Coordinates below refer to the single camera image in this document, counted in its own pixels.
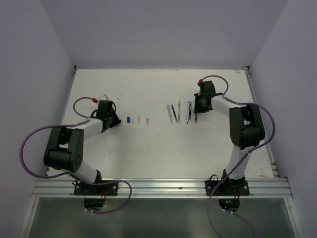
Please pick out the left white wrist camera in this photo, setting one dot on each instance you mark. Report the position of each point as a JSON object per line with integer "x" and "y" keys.
{"x": 104, "y": 97}

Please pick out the clear grey pen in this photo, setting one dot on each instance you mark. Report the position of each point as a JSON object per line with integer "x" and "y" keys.
{"x": 179, "y": 112}

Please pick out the clear slim pen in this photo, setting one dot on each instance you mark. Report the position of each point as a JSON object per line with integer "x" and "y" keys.
{"x": 169, "y": 113}

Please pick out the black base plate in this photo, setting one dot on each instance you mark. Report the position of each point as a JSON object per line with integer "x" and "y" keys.
{"x": 94, "y": 190}
{"x": 228, "y": 188}

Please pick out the aluminium front rail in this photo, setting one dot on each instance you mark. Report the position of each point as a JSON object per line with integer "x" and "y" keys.
{"x": 65, "y": 187}

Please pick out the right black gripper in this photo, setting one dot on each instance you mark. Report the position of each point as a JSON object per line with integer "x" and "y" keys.
{"x": 197, "y": 107}

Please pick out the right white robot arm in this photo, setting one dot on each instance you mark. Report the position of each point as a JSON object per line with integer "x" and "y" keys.
{"x": 246, "y": 127}

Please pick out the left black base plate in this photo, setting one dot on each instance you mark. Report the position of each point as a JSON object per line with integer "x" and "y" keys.
{"x": 94, "y": 190}

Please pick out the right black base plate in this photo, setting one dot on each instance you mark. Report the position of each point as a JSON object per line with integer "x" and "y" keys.
{"x": 228, "y": 188}

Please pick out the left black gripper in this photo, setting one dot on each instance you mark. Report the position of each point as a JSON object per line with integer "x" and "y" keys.
{"x": 116, "y": 120}

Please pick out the green barrel pen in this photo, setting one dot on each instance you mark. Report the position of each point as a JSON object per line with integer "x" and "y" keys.
{"x": 174, "y": 113}

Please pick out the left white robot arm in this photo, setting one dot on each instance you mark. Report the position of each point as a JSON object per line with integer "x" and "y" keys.
{"x": 65, "y": 146}

